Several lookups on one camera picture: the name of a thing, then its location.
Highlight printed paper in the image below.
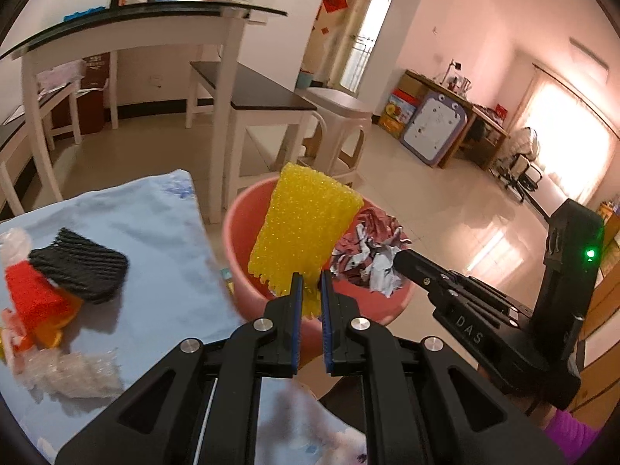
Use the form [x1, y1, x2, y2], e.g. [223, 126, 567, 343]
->
[329, 206, 412, 297]

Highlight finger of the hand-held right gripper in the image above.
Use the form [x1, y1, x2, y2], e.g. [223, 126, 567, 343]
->
[392, 248, 531, 329]

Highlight red sponge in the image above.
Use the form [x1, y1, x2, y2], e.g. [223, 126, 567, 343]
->
[6, 260, 73, 332]

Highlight person's right forearm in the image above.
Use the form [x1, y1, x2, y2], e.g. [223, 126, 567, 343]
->
[528, 404, 601, 463]

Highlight pink plastic bucket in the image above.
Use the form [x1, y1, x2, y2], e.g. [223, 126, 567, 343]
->
[223, 177, 415, 327]

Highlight office chair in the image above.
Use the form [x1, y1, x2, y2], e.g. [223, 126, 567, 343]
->
[491, 126, 546, 202]

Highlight clear bubble wrap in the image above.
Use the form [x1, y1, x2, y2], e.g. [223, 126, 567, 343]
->
[22, 349, 124, 400]

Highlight blue plastic item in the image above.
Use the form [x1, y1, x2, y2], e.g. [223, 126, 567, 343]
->
[63, 6, 105, 22]

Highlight dark brown cloth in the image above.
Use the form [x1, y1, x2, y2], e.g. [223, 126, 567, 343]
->
[317, 375, 369, 434]

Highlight purple-framed drawing board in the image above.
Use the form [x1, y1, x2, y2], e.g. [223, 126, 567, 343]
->
[400, 88, 468, 168]

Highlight white plastic stool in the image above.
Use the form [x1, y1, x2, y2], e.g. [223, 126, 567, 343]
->
[295, 87, 374, 187]

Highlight wooden cabinet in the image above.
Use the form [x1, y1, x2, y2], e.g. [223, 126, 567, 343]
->
[579, 262, 620, 427]

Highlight dark-top white bench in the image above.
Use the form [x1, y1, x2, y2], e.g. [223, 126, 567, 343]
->
[0, 82, 83, 216]
[185, 61, 318, 214]

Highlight wooden desk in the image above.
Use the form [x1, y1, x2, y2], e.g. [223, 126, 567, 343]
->
[402, 69, 509, 170]

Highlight yellow sponge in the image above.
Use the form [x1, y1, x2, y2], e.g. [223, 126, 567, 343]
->
[247, 162, 364, 320]

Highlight glass balcony door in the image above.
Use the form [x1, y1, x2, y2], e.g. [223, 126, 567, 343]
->
[339, 0, 403, 95]

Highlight white glass-top dining table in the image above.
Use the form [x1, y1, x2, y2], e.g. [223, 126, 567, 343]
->
[0, 0, 289, 226]

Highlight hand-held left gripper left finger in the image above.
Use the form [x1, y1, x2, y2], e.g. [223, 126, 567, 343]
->
[55, 272, 305, 465]

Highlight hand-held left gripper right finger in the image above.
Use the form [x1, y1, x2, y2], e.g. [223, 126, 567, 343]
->
[320, 270, 565, 465]

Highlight white plastic bag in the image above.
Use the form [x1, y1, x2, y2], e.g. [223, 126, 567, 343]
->
[38, 59, 87, 95]

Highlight colourful cardboard box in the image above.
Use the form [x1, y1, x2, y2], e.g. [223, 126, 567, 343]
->
[378, 88, 422, 139]

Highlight red white plastic wrapper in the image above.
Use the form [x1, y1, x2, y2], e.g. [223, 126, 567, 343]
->
[0, 307, 34, 376]

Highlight clear plastic wrap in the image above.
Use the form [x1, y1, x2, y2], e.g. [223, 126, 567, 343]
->
[0, 227, 32, 272]

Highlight black mesh sponge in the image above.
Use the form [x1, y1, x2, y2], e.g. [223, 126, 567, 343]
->
[29, 227, 129, 305]

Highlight broad orange peel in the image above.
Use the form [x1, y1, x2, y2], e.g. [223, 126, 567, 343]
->
[31, 322, 65, 350]

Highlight blue floral tablecloth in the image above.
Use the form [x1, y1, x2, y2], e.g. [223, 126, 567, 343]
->
[0, 169, 369, 465]

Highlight wall air conditioner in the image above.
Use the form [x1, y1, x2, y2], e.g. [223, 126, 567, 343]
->
[569, 38, 610, 77]

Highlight brown cardboard box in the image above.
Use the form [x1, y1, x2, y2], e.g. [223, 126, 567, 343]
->
[51, 53, 105, 136]

